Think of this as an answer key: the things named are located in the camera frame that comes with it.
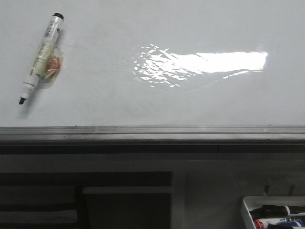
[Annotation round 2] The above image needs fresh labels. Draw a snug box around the white black whiteboard marker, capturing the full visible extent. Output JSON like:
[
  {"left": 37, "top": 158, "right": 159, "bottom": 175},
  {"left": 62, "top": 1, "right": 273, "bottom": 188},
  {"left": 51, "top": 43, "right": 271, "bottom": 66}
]
[{"left": 19, "top": 12, "right": 64, "bottom": 105}]

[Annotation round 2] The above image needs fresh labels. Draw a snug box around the white whiteboard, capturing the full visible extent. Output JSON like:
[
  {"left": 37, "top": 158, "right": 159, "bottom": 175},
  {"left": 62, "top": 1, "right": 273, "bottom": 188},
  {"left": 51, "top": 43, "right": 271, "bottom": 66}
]
[{"left": 0, "top": 0, "right": 305, "bottom": 144}]

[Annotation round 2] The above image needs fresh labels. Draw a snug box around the dark cabinet box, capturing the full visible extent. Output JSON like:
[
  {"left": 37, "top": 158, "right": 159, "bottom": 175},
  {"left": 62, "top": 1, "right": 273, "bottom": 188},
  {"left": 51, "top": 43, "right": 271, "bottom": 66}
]
[{"left": 82, "top": 187, "right": 172, "bottom": 229}]

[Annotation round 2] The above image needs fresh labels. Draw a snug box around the white marker tray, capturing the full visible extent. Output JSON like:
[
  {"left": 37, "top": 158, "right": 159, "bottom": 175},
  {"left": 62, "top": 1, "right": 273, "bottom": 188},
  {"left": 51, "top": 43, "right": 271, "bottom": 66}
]
[{"left": 241, "top": 196, "right": 305, "bottom": 229}]

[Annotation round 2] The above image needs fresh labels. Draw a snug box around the left black tray hook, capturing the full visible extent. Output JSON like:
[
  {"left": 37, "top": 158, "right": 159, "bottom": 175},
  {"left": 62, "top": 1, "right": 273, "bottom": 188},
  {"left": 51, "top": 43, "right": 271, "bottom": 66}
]
[{"left": 263, "top": 185, "right": 270, "bottom": 196}]

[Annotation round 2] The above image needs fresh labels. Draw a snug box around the black capped marker in tray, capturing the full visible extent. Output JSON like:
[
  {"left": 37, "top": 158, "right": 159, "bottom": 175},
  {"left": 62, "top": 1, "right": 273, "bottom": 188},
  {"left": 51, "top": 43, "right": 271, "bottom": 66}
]
[{"left": 250, "top": 205, "right": 305, "bottom": 219}]

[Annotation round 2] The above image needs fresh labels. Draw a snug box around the red capped marker in tray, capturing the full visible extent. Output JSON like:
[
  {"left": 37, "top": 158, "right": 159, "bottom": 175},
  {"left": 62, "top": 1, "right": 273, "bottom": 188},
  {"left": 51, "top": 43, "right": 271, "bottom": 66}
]
[{"left": 254, "top": 216, "right": 305, "bottom": 229}]

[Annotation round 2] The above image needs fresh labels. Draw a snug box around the blue labelled marker in tray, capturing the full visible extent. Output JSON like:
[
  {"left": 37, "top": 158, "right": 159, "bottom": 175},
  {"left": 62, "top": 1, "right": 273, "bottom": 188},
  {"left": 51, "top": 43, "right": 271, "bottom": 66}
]
[{"left": 267, "top": 221, "right": 305, "bottom": 229}]

